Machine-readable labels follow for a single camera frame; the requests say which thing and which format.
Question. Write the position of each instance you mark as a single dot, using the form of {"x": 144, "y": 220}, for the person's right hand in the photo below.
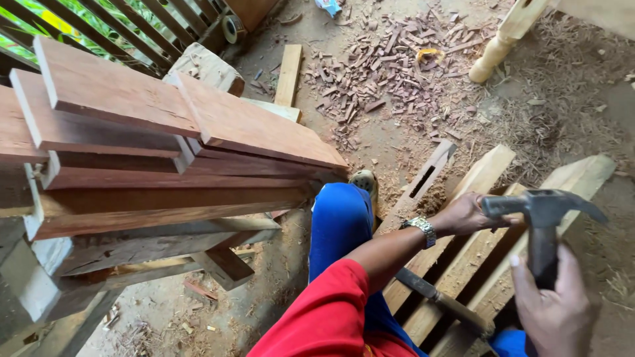
{"x": 555, "y": 317}

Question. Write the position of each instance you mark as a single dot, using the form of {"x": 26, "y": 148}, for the worn grey shoe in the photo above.
{"x": 366, "y": 182}

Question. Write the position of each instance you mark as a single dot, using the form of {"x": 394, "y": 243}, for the rough wooden block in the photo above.
{"x": 206, "y": 67}

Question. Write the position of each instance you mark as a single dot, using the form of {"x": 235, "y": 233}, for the mortised wooden rail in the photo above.
{"x": 421, "y": 181}

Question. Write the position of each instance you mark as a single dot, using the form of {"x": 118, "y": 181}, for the short reddish wood plank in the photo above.
{"x": 114, "y": 89}

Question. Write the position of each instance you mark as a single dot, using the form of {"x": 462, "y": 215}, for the turned pale wooden leg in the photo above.
{"x": 501, "y": 42}

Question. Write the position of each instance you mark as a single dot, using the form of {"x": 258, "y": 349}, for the blue trouser leg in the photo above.
{"x": 340, "y": 228}

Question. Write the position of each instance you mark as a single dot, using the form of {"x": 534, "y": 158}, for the rough wooden workbench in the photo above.
{"x": 129, "y": 253}

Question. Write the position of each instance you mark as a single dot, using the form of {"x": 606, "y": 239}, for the roll of tape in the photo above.
{"x": 232, "y": 28}

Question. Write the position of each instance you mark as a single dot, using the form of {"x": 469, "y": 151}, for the long reddish wood plank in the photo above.
{"x": 94, "y": 131}

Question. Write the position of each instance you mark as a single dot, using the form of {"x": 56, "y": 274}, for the narrow pale wood strip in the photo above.
{"x": 289, "y": 74}

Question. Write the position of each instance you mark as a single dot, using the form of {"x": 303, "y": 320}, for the thick reddish wood beam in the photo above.
{"x": 163, "y": 208}

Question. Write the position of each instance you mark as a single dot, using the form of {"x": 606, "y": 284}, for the brown wooden board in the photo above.
{"x": 250, "y": 12}

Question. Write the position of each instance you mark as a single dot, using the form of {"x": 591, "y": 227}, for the pale wood offcut board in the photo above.
{"x": 275, "y": 109}

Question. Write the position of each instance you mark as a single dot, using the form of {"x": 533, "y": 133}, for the pale wood plank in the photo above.
{"x": 461, "y": 277}
{"x": 580, "y": 178}
{"x": 478, "y": 178}

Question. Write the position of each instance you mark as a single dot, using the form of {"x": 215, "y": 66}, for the person's left hand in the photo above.
{"x": 461, "y": 214}

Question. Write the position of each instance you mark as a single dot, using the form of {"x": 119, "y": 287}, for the silver wristwatch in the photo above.
{"x": 422, "y": 229}

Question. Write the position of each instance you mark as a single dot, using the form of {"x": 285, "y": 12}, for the reddish plank with pale edge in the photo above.
{"x": 15, "y": 129}

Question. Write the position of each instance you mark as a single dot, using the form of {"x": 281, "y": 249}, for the thin dark reddish plank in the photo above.
{"x": 163, "y": 177}

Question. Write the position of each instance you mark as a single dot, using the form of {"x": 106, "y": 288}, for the black claw hammer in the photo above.
{"x": 543, "y": 213}

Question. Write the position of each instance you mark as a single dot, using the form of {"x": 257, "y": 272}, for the pile of reddish wood chips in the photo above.
{"x": 392, "y": 64}

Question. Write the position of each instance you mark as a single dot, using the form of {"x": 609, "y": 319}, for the pale wooden furniture frame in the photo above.
{"x": 600, "y": 15}

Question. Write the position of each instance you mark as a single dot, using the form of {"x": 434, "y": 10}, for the yellow curled strip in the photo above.
{"x": 429, "y": 53}

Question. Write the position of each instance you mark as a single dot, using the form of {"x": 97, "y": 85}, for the dark wooden railing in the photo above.
{"x": 109, "y": 29}

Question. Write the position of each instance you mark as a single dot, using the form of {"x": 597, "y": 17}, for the wide reddish wood plank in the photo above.
{"x": 258, "y": 124}

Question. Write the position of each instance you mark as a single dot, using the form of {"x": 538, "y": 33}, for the red shirt sleeve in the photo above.
{"x": 332, "y": 317}

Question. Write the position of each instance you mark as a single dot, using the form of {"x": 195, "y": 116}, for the blue and white packet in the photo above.
{"x": 328, "y": 6}

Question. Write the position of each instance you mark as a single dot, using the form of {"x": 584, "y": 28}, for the person's left fingers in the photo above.
{"x": 503, "y": 222}

